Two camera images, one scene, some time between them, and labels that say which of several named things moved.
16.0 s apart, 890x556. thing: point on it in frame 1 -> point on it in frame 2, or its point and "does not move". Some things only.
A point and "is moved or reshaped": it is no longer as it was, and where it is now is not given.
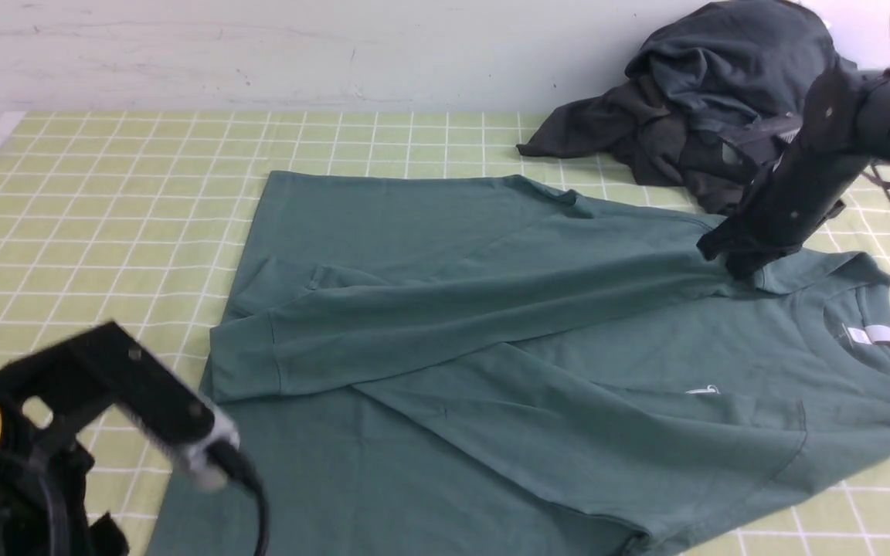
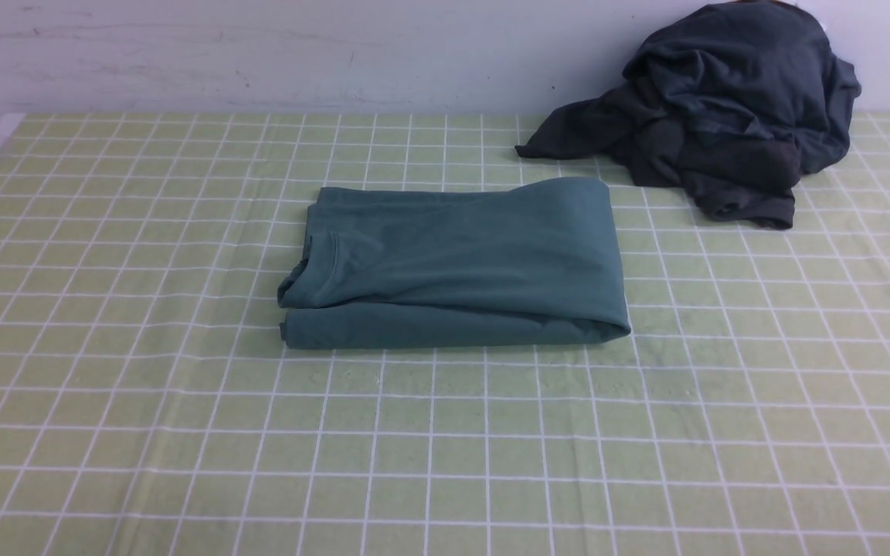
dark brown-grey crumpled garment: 647,141 does not move
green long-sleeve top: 480,365 is moved or reshaped
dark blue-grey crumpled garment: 733,62 does not move
